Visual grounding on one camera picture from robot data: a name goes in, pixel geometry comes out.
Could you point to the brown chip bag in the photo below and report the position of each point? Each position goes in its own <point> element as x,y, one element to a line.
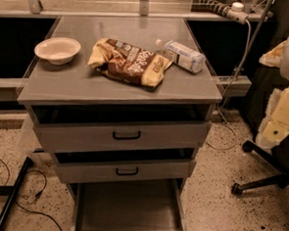
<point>128,63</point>

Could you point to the grey drawer cabinet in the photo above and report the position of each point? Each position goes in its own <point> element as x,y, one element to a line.
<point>78,84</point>

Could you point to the grey middle drawer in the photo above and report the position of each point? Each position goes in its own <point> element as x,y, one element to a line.
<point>119,165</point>

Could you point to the grey drawer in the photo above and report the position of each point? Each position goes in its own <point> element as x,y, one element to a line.
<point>119,165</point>
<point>128,206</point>
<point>69,128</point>

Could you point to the grey top drawer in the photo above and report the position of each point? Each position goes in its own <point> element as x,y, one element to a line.
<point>69,128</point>

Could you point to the grey bottom drawer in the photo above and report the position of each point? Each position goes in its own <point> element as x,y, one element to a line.
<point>128,206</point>

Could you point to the clear plastic water bottle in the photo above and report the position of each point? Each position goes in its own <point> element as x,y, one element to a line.
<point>181,55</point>

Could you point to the white bowl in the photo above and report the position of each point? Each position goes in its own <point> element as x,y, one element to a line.
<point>57,51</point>

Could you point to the white power strip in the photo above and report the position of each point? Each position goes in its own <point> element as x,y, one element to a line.
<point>234,11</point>

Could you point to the black office chair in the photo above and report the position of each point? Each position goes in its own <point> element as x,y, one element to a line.
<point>259,191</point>

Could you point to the black floor stand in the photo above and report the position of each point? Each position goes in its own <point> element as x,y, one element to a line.
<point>11,192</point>

